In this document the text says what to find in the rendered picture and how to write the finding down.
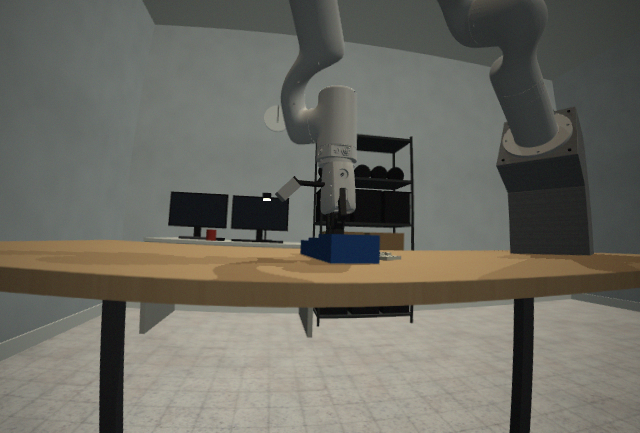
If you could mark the blue rack of three bins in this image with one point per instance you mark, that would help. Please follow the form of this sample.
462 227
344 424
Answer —
343 248

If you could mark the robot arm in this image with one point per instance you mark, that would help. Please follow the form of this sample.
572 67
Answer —
515 26

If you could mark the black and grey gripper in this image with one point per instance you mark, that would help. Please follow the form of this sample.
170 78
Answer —
339 179

